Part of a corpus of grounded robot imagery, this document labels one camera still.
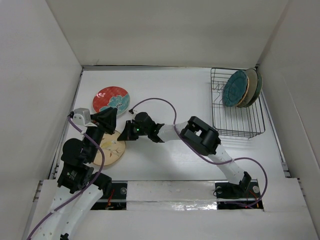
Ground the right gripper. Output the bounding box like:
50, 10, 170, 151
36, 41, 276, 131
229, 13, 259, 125
118, 120, 150, 142

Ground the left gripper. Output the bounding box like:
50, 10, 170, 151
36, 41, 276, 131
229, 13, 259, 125
84, 106, 118, 162

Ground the red plate with blue flower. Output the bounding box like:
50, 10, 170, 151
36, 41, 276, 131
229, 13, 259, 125
92, 86, 131, 117

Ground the beige plate with bird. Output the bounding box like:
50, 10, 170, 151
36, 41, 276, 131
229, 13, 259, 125
100, 131, 126, 167

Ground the teal scalloped plate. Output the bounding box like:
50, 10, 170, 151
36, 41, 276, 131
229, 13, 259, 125
222, 70, 247, 107

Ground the cream plate with tree branches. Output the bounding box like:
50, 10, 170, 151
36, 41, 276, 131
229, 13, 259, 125
239, 68, 258, 108

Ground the orange woven plate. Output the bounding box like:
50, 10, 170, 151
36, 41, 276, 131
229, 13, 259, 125
236, 76, 250, 107

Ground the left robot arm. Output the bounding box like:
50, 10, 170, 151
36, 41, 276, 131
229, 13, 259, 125
27, 107, 117, 240

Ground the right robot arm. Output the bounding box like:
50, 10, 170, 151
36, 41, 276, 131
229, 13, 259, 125
117, 112, 252, 200

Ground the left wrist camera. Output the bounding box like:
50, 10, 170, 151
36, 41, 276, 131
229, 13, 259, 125
70, 107, 91, 126

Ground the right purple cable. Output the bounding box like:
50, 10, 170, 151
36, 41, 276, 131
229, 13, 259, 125
127, 97, 268, 210

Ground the purple cable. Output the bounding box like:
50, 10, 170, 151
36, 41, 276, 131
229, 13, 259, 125
127, 97, 268, 210
26, 113, 104, 240

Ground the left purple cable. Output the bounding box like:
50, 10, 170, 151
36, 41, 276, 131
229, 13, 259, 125
26, 113, 104, 240

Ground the black wire dish rack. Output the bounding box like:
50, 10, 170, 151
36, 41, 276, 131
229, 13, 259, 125
210, 68, 266, 139

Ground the white foam front rail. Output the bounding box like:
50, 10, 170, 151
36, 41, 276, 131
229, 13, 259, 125
33, 178, 307, 218

